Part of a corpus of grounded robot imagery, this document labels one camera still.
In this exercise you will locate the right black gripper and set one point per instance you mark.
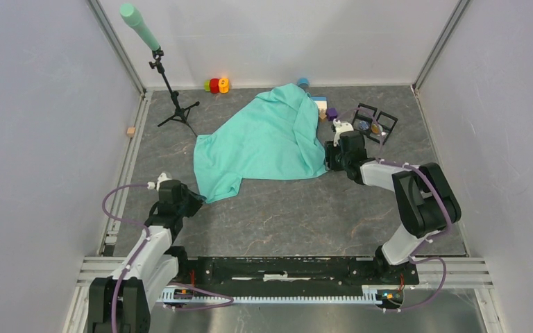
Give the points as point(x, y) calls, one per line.
point(330, 152)

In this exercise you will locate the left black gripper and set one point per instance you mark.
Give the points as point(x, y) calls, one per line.
point(196, 203)

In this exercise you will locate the yellow landscape brooch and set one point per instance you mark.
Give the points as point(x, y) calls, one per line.
point(376, 129)

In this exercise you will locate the teal t-shirt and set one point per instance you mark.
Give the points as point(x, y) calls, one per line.
point(273, 137)

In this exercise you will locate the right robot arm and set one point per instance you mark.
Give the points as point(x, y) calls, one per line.
point(426, 203)

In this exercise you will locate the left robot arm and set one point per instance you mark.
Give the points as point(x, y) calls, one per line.
point(123, 300)

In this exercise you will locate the purple cube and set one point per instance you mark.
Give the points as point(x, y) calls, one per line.
point(331, 114)

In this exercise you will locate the left black display case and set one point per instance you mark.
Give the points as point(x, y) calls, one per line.
point(364, 112)

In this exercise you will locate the black display case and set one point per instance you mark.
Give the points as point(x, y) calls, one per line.
point(388, 122)
point(364, 112)

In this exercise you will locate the blue white block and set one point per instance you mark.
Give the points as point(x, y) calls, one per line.
point(321, 103)

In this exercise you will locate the right black display case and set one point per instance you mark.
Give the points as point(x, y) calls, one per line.
point(388, 122)

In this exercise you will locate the blue round toy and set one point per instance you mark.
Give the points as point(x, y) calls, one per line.
point(303, 83)

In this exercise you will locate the black tripod stand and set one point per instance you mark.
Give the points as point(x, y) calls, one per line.
point(181, 114)

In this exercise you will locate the small wooden cube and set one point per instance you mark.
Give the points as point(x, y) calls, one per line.
point(130, 132)

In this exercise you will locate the red orange green toy rings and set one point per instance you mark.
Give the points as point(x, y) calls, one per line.
point(217, 85)

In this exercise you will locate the green microphone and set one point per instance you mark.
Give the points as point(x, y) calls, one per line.
point(133, 18)

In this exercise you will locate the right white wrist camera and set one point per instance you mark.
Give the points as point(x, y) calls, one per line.
point(340, 127)

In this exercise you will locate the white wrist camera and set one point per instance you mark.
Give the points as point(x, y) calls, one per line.
point(340, 127)
point(163, 177)

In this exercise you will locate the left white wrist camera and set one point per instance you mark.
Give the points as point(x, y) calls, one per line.
point(163, 177)

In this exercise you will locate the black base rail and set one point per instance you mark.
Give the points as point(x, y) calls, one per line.
point(292, 276)

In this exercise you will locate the white cable duct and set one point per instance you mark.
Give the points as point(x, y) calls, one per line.
point(173, 295)

